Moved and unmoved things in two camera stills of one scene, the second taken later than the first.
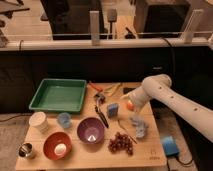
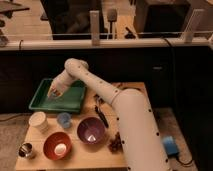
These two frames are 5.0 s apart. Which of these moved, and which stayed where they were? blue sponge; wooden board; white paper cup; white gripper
Moved: white gripper
Stayed: white paper cup; wooden board; blue sponge
